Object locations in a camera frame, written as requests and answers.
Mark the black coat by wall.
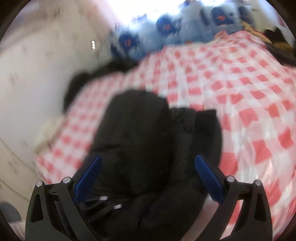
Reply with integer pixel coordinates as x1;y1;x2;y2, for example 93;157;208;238
63;58;138;113

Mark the blue whale curtain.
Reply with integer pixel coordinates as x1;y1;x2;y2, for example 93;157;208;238
106;1;254;61

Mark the black puffer jacket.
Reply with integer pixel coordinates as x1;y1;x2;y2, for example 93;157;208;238
82;90;222;240

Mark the dark clothes pile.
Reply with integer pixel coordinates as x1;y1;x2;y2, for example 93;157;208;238
241;21;295;67

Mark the red white checkered bedspread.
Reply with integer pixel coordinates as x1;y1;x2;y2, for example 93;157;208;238
35;31;295;238

